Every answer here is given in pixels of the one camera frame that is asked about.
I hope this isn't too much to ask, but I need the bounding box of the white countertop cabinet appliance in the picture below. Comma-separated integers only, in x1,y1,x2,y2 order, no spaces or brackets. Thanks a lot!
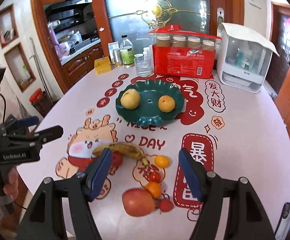
216,22,280,93

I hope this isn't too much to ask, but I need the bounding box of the clear ribbed glass cup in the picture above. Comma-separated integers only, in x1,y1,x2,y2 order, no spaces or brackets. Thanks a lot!
134,56,152,77

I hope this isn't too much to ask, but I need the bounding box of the spotted yellow banana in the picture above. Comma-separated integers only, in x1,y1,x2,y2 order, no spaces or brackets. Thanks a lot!
92,142,149,167

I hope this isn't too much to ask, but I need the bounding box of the black smartphone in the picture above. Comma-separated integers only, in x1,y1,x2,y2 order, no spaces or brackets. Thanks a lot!
276,202,290,240

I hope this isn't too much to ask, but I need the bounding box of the metal can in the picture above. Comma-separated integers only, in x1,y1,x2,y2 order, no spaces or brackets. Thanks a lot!
113,49,123,67

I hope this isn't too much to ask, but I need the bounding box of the wooden kitchen base cabinet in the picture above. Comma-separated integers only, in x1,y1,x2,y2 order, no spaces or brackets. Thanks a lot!
61,42,105,85

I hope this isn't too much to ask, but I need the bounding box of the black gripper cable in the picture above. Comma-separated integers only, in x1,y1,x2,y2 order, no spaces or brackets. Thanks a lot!
0,94,8,123

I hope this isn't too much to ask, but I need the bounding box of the mop pole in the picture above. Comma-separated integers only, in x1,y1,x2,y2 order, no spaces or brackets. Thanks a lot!
30,37,53,98

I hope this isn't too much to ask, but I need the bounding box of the red pack of bottles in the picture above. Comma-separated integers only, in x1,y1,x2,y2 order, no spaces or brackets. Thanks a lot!
147,24,222,78

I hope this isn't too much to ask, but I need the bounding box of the yellow cardboard box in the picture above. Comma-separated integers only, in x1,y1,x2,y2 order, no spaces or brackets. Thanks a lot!
93,57,112,75

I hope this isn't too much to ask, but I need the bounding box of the red bin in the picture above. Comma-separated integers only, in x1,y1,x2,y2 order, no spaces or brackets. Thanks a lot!
29,88,46,103

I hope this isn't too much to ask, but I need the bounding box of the white cardboard box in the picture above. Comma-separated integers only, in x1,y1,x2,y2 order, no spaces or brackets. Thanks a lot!
108,41,120,64

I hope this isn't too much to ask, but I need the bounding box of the silver door handle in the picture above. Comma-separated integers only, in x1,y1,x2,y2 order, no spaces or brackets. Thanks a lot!
216,7,225,28

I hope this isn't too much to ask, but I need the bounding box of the black range hood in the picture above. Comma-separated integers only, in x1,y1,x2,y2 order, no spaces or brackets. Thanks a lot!
45,0,93,28

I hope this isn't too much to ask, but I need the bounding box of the yellow pear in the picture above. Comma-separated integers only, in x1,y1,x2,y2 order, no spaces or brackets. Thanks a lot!
120,90,141,110

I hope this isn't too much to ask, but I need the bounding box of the yellow orange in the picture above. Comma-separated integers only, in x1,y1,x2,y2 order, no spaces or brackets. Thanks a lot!
158,95,175,113

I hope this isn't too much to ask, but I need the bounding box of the small cherry tomato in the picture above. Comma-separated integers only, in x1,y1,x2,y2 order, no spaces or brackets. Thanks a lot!
149,171,162,182

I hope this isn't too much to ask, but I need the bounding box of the person's left hand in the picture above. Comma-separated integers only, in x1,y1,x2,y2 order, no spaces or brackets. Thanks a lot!
2,166,20,197

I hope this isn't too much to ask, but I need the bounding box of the small orange tangerine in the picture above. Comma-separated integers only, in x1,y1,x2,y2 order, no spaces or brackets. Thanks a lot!
145,181,162,199

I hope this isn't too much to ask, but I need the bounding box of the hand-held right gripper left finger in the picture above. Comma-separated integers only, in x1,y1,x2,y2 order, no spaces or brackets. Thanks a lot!
16,147,113,240

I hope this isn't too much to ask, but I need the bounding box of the dark green scalloped plate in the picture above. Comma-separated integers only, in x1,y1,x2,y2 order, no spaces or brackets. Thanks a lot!
115,79,185,127

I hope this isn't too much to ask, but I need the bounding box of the dark wicker basket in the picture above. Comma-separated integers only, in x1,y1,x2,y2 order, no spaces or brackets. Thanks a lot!
32,97,53,117

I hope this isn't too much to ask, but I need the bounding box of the clear bottle green label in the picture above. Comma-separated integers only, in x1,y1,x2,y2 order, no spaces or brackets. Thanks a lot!
120,35,135,68

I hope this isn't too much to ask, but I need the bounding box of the red apple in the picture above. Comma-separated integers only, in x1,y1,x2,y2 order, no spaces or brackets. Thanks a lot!
121,188,156,217

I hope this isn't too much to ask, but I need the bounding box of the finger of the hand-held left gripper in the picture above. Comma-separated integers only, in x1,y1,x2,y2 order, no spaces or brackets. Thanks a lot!
2,116,40,135
6,125,64,150

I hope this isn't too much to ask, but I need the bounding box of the small yellow kumquat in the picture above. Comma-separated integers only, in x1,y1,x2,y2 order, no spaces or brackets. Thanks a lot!
154,155,171,168

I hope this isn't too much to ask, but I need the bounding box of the red round fruit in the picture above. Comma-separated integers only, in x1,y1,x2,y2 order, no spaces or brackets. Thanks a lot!
158,198,174,212

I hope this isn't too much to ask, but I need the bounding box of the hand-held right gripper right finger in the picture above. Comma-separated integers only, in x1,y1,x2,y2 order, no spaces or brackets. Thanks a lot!
179,147,277,240

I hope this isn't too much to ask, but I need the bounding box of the red tomato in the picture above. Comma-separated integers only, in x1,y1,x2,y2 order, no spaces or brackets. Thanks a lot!
110,152,123,168

